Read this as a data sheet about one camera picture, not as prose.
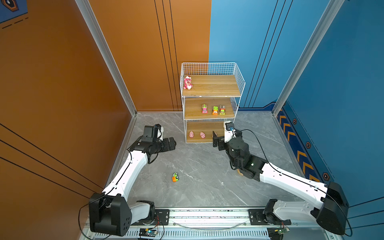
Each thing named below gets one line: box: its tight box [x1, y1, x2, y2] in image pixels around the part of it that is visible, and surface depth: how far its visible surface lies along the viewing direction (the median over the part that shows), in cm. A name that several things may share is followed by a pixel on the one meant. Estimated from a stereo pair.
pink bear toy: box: [183, 75, 193, 90], surface depth 74 cm
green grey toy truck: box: [219, 104, 226, 116], surface depth 86 cm
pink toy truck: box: [201, 103, 208, 114], surface depth 87 cm
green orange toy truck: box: [212, 105, 219, 116], surface depth 86 cm
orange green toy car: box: [172, 172, 180, 183], surface depth 86 cm
